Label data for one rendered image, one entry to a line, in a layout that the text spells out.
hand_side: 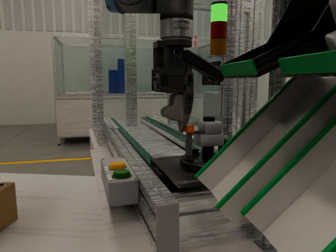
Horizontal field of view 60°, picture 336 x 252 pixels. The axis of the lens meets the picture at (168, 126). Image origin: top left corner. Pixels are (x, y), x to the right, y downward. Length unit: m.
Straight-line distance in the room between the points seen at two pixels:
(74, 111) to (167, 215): 5.15
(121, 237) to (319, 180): 0.41
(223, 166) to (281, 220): 0.16
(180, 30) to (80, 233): 0.49
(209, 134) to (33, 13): 8.40
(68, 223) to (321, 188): 0.54
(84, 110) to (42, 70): 3.35
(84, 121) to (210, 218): 5.15
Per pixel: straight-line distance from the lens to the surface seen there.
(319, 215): 0.38
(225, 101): 0.94
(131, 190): 0.69
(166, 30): 0.67
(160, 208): 0.55
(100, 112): 1.48
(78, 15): 8.79
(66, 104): 5.64
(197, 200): 0.57
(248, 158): 0.52
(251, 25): 2.05
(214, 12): 0.94
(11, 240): 0.72
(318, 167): 0.42
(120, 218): 0.73
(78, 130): 5.69
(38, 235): 0.71
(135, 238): 0.65
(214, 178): 0.53
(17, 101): 8.90
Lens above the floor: 1.18
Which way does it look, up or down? 9 degrees down
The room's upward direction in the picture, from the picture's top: straight up
